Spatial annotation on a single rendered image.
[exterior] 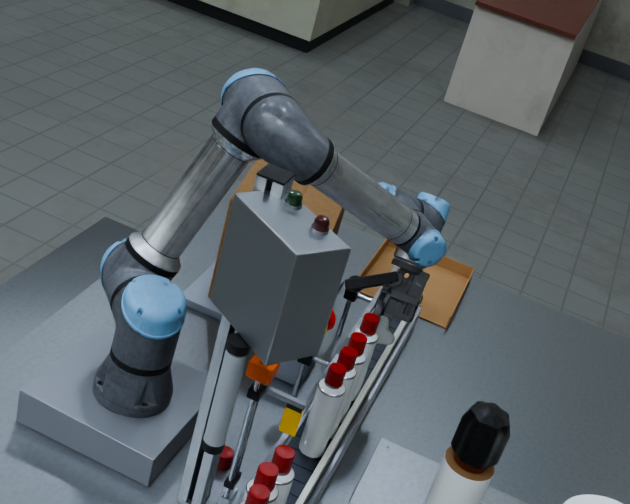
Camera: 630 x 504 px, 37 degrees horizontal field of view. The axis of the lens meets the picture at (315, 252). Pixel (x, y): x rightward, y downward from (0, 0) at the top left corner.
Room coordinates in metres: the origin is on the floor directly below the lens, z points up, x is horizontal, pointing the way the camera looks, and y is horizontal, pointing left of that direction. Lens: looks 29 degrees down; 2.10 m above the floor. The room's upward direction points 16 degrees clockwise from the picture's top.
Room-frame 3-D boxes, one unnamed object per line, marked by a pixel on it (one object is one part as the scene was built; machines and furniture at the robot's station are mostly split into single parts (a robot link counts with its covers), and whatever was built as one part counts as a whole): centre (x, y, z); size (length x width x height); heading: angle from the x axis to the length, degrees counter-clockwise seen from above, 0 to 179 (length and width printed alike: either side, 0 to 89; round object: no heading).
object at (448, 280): (2.24, -0.28, 0.85); 0.30 x 0.26 x 0.04; 167
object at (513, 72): (7.19, -1.12, 0.36); 2.12 x 0.68 x 0.72; 166
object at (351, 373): (1.48, -0.11, 0.98); 0.05 x 0.05 x 0.20
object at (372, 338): (1.62, -0.15, 0.98); 0.05 x 0.05 x 0.20
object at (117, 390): (1.42, 0.26, 0.95); 0.15 x 0.15 x 0.10
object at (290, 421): (1.23, -0.04, 1.09); 0.03 x 0.01 x 0.06; 77
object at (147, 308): (1.43, 0.26, 1.06); 0.13 x 0.12 x 0.14; 29
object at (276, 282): (1.19, 0.04, 1.38); 0.17 x 0.10 x 0.19; 42
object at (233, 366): (1.13, 0.07, 1.18); 0.04 x 0.04 x 0.21
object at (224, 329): (1.26, 0.09, 1.17); 0.04 x 0.04 x 0.67; 77
